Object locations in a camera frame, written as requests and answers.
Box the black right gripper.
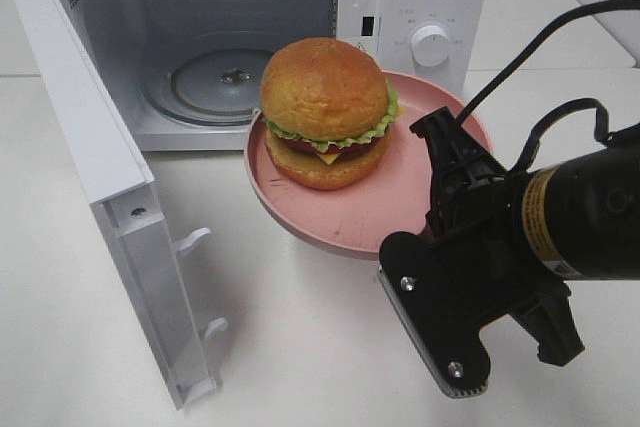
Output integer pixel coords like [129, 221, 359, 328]
[409, 107, 585, 365]

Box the pink round plate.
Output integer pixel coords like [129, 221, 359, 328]
[244, 72, 463, 260]

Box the burger with lettuce and cheese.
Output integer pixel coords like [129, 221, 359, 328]
[259, 37, 401, 191]

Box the white microwave door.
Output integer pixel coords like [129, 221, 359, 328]
[14, 0, 228, 409]

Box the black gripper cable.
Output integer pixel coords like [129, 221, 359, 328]
[452, 0, 640, 173]

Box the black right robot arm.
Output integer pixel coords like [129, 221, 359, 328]
[411, 98, 639, 366]

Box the white microwave oven body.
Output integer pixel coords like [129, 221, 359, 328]
[81, 0, 484, 151]

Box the upper white round knob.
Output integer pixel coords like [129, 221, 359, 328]
[410, 23, 452, 67]

